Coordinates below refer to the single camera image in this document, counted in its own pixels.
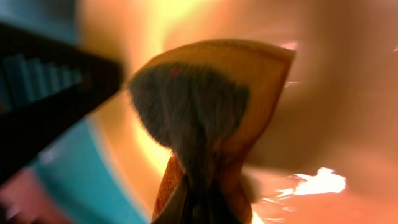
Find yellow green sponge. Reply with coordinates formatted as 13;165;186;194
127;39;295;223

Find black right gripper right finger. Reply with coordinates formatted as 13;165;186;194
152;175;188;224

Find yellow plate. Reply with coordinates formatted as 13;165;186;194
78;1;397;223

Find teal plastic tray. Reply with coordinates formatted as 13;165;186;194
1;1;144;223

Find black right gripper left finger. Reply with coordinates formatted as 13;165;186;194
1;23;123;183

